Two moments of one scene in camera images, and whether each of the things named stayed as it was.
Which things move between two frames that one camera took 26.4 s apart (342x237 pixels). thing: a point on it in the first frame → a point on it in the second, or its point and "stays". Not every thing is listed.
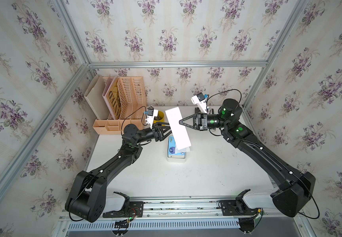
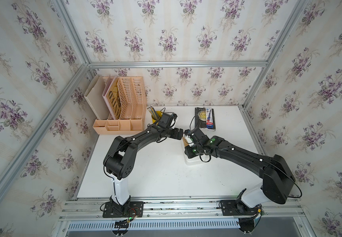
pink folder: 110,81 stays
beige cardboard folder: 95,96 stays
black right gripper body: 211,122 → 192,151
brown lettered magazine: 112,100 stays
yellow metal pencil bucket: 161,115 stays
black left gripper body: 153,130 → 173,133
